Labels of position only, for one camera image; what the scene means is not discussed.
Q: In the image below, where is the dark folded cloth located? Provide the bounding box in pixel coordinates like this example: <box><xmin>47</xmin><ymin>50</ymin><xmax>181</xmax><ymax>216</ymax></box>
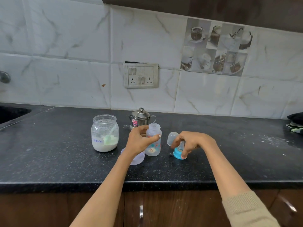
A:
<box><xmin>285</xmin><ymin>112</ymin><xmax>303</xmax><ymax>135</ymax></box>

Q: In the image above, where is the person's right forearm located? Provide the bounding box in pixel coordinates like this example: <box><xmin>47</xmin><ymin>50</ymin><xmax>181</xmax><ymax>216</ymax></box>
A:
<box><xmin>201</xmin><ymin>139</ymin><xmax>281</xmax><ymax>227</ymax></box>

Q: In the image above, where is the glass jar of white powder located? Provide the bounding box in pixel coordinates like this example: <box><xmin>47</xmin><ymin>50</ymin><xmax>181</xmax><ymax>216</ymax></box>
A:
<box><xmin>91</xmin><ymin>114</ymin><xmax>119</xmax><ymax>153</ymax></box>

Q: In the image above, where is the green plastic scoop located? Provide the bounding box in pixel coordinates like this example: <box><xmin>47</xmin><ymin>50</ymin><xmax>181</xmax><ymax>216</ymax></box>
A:
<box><xmin>103</xmin><ymin>135</ymin><xmax>118</xmax><ymax>146</ymax></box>

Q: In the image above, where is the black kitchen sink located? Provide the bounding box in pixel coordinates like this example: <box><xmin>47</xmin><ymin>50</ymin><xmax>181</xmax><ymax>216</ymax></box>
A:
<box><xmin>0</xmin><ymin>105</ymin><xmax>32</xmax><ymax>125</ymax></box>

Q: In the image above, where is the white plastic jar lid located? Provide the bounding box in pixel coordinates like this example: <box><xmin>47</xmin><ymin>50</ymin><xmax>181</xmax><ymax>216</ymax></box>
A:
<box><xmin>120</xmin><ymin>148</ymin><xmax>146</xmax><ymax>166</ymax></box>

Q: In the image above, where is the person's left forearm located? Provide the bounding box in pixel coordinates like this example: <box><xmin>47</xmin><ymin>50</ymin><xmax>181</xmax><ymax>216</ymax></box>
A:
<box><xmin>70</xmin><ymin>151</ymin><xmax>142</xmax><ymax>227</ymax></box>

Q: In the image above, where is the steel pot with lid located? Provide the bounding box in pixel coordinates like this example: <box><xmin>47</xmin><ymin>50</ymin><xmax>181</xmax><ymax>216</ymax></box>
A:
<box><xmin>128</xmin><ymin>107</ymin><xmax>157</xmax><ymax>130</ymax></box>

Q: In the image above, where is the clear bottle cap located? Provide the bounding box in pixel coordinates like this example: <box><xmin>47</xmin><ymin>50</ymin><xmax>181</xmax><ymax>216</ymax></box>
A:
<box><xmin>167</xmin><ymin>132</ymin><xmax>179</xmax><ymax>147</ymax></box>

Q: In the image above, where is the beige knitted sleeve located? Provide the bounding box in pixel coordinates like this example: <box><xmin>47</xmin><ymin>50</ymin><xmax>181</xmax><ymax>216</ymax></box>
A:
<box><xmin>222</xmin><ymin>191</ymin><xmax>281</xmax><ymax>227</ymax></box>

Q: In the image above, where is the dark wooden wall cabinet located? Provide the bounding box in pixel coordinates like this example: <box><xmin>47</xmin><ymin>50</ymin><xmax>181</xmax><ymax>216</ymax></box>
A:
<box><xmin>100</xmin><ymin>0</ymin><xmax>303</xmax><ymax>34</ymax></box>

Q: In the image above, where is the person's right hand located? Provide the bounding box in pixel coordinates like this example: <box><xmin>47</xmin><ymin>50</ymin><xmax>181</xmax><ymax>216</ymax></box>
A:
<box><xmin>170</xmin><ymin>131</ymin><xmax>214</xmax><ymax>160</ymax></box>

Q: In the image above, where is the steel wall tap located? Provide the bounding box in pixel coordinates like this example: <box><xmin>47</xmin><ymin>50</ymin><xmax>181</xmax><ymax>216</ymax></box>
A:
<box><xmin>0</xmin><ymin>71</ymin><xmax>11</xmax><ymax>84</ymax></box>

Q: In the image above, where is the white wall switch board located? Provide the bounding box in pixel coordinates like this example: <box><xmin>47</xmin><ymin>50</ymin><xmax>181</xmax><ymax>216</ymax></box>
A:
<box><xmin>123</xmin><ymin>63</ymin><xmax>160</xmax><ymax>89</ymax></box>

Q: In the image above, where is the person's left hand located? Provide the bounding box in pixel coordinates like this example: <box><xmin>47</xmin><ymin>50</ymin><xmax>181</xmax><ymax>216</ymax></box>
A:
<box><xmin>125</xmin><ymin>125</ymin><xmax>162</xmax><ymax>159</ymax></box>

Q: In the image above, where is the clear baby bottle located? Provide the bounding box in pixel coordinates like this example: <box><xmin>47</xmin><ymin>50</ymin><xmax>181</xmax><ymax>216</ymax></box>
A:
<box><xmin>145</xmin><ymin>123</ymin><xmax>162</xmax><ymax>157</ymax></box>

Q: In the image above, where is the brown wooden base cabinet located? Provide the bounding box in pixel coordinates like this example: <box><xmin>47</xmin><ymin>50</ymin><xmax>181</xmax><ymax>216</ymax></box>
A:
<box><xmin>0</xmin><ymin>189</ymin><xmax>303</xmax><ymax>227</ymax></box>

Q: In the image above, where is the blue ring bottle teat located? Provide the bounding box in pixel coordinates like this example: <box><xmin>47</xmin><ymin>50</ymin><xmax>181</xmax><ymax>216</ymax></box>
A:
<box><xmin>173</xmin><ymin>140</ymin><xmax>187</xmax><ymax>160</ymax></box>

